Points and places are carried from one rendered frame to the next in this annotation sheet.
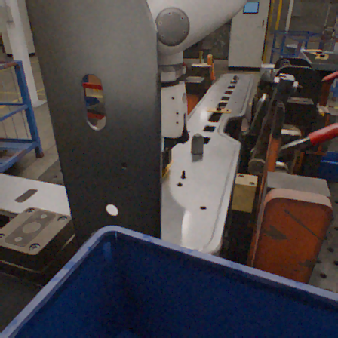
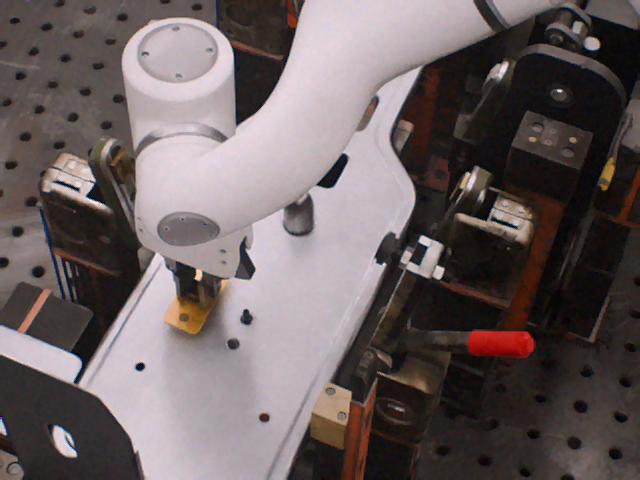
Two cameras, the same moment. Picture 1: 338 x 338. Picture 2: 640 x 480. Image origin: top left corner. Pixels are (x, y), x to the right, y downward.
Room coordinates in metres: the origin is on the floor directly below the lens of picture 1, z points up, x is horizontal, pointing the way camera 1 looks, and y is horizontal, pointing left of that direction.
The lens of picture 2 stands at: (-0.11, -0.13, 2.06)
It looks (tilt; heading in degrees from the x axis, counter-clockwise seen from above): 56 degrees down; 3
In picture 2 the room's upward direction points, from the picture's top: 3 degrees clockwise
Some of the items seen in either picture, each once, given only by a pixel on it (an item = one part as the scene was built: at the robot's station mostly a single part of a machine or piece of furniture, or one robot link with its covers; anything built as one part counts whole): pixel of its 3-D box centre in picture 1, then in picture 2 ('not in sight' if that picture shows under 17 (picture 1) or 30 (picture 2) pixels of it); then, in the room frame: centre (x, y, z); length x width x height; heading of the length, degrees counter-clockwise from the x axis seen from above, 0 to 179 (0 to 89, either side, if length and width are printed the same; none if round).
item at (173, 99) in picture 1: (159, 105); (191, 213); (0.51, 0.02, 1.15); 0.10 x 0.07 x 0.11; 72
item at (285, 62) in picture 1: (278, 144); (549, 153); (0.78, -0.34, 0.94); 0.18 x 0.13 x 0.49; 162
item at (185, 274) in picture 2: not in sight; (173, 262); (0.52, 0.04, 1.05); 0.03 x 0.03 x 0.07; 72
